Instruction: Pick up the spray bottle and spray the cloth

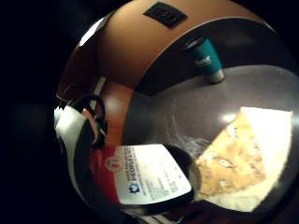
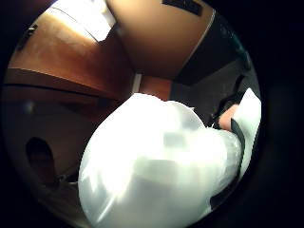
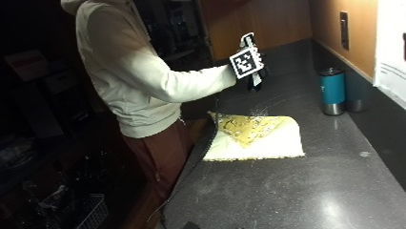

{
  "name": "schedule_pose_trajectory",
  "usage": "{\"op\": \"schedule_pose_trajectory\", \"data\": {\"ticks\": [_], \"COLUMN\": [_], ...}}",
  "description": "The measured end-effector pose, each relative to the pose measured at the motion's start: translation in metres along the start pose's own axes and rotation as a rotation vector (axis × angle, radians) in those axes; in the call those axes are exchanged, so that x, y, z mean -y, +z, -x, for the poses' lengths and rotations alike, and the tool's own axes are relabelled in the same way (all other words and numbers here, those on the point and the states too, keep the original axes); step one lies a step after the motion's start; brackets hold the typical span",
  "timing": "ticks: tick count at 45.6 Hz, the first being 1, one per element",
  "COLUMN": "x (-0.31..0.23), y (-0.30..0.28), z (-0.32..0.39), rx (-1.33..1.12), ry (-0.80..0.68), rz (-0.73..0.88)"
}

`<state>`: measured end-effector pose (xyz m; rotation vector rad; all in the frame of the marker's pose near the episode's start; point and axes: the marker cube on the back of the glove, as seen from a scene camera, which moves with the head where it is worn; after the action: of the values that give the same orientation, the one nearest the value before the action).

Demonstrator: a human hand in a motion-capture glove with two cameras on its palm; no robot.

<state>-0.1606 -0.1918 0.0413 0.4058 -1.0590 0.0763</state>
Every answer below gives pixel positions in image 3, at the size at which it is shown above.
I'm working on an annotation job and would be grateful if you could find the wooden cabinet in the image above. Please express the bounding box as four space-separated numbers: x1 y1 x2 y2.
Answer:
198 0 314 63

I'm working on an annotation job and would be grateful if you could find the black and white slim bottle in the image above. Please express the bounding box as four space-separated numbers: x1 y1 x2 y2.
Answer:
238 31 266 93

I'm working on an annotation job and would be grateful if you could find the yellow patterned cloth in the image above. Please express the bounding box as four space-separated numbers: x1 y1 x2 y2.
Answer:
215 114 282 149

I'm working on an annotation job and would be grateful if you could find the white marker cube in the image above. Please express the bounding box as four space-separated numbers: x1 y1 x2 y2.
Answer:
229 46 265 80

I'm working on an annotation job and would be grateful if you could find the person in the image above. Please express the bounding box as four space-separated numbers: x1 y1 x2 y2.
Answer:
60 0 238 208

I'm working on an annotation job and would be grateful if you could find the teal steel tumbler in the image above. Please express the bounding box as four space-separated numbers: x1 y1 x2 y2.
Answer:
317 67 347 116

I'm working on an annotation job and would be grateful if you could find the black wall outlet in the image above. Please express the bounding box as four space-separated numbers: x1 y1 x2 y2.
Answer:
338 10 350 52

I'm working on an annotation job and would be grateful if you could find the white wire basket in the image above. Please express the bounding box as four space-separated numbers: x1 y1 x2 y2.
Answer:
49 193 110 229

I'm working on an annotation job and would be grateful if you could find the cream cloth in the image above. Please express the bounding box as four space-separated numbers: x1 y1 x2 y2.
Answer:
202 111 307 162

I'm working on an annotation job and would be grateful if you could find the white paper sheet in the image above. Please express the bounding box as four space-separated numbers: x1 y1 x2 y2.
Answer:
371 0 406 111

